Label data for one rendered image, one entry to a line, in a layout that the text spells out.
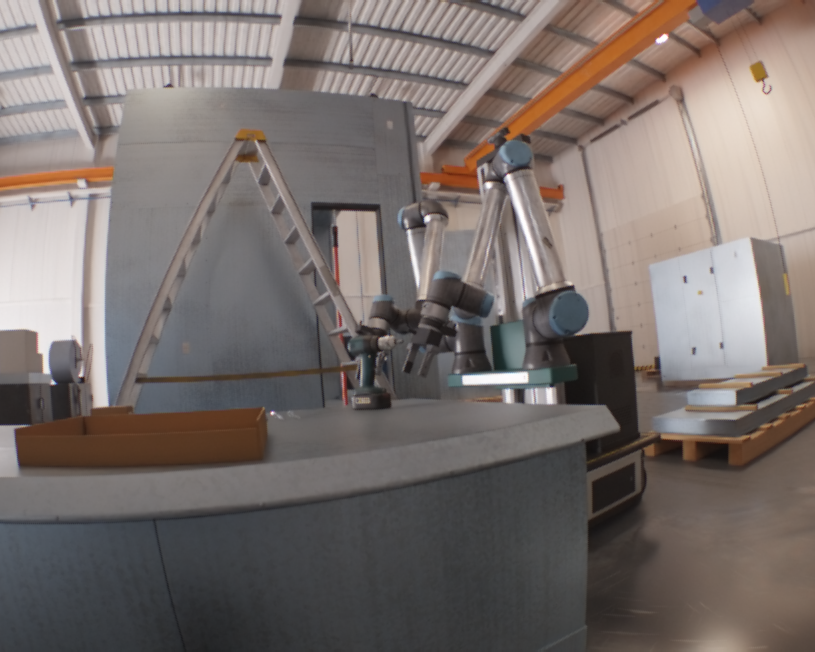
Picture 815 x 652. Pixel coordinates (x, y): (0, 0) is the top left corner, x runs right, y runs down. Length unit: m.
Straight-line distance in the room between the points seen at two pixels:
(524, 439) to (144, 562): 0.67
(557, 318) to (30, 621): 1.59
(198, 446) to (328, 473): 0.20
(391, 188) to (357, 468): 3.40
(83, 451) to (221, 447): 0.23
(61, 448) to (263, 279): 2.85
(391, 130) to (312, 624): 3.90
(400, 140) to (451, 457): 3.65
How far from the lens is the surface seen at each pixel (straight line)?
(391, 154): 4.09
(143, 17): 10.58
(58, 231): 13.44
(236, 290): 3.45
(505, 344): 2.09
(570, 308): 1.59
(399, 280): 3.71
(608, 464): 1.98
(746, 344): 7.31
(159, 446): 0.72
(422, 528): 0.82
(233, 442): 0.70
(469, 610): 0.94
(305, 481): 0.67
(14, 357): 6.84
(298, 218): 2.84
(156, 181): 3.77
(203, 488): 0.66
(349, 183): 3.84
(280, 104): 4.09
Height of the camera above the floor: 0.77
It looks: 5 degrees up
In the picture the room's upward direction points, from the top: 5 degrees counter-clockwise
